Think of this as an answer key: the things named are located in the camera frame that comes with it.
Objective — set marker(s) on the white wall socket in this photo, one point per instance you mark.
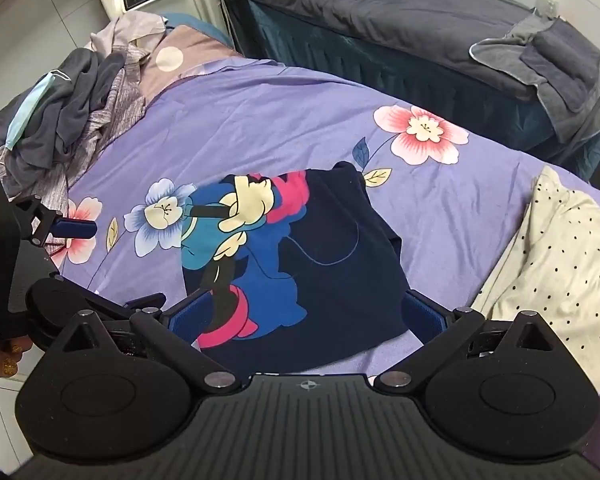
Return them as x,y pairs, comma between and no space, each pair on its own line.
547,6

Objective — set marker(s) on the dark grey flat towel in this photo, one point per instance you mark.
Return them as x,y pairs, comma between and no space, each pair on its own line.
540,67

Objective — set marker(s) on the dark grey garment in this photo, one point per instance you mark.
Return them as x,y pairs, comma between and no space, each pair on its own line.
55,125

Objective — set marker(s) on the dark grey folded towel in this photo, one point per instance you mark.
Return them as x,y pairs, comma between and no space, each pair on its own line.
572,55

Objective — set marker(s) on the light grey satin-edged towel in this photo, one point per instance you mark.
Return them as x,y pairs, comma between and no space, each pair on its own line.
505,55

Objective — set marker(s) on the navy cartoon print shirt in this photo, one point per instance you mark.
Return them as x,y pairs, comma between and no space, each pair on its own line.
330,270

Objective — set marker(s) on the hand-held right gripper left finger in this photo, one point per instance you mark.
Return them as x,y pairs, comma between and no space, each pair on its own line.
190,312

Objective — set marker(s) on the white polka dot garment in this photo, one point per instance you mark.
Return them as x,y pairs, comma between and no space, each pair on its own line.
555,260

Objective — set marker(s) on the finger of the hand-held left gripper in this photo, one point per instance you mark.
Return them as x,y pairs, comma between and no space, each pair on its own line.
75,227
145,302

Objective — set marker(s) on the mauve pillow with white dot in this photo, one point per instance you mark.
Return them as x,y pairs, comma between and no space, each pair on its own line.
200,55

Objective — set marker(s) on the purple floral bedsheet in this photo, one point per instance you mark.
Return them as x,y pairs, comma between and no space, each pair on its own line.
290,120

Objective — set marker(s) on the light blue face mask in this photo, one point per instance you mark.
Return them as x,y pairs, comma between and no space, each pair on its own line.
25,110

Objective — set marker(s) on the person's left hand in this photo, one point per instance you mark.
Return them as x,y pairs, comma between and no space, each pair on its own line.
7,362

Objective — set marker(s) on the dark grey blanket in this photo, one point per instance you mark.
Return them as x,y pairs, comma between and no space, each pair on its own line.
380,10

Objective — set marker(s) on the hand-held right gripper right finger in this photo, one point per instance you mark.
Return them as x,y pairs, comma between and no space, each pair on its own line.
422,317

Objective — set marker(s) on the heather purple garment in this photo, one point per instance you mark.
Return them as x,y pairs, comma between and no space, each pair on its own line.
120,105

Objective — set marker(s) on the pale lilac shirt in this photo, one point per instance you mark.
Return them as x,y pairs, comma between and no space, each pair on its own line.
130,30

